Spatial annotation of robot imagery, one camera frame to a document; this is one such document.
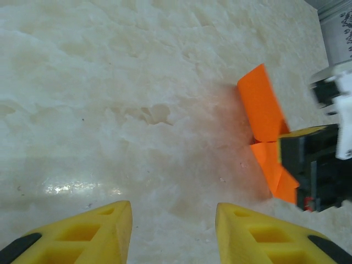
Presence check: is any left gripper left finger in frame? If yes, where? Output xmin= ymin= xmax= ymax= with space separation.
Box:
xmin=0 ymin=200 xmax=133 ymax=264

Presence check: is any orange cloth piece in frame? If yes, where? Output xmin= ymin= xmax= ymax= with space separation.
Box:
xmin=236 ymin=63 xmax=300 ymax=206

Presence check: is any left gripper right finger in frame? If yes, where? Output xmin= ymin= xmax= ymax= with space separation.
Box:
xmin=215 ymin=202 xmax=352 ymax=264

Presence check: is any aluminium side rail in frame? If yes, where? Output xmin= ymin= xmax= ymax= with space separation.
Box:
xmin=313 ymin=0 xmax=352 ymax=23

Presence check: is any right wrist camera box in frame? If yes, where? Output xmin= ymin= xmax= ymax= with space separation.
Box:
xmin=326 ymin=64 xmax=352 ymax=161

